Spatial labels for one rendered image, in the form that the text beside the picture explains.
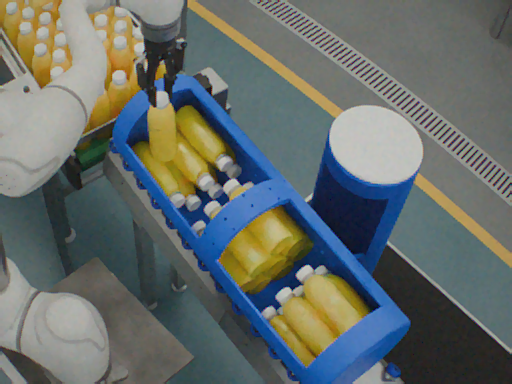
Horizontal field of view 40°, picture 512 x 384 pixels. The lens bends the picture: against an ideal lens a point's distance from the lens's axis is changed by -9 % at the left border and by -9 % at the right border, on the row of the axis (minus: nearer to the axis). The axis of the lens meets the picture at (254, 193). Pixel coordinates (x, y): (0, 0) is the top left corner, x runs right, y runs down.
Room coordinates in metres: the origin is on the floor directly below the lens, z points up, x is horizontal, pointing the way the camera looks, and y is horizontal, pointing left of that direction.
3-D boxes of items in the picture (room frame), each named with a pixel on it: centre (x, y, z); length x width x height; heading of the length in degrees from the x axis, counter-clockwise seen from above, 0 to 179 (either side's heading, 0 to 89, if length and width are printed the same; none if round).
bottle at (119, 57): (1.52, 0.47, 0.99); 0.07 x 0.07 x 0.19
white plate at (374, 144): (1.34, -0.32, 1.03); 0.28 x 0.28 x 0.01
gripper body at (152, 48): (1.15, 0.26, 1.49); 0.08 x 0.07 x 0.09; 134
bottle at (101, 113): (1.33, 0.48, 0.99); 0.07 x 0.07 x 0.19
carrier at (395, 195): (1.34, -0.32, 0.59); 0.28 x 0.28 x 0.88
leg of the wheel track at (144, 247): (1.21, 0.34, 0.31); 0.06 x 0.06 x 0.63; 44
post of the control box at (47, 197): (1.25, 0.68, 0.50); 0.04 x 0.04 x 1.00; 44
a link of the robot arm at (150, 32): (1.15, 0.26, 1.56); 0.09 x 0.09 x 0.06
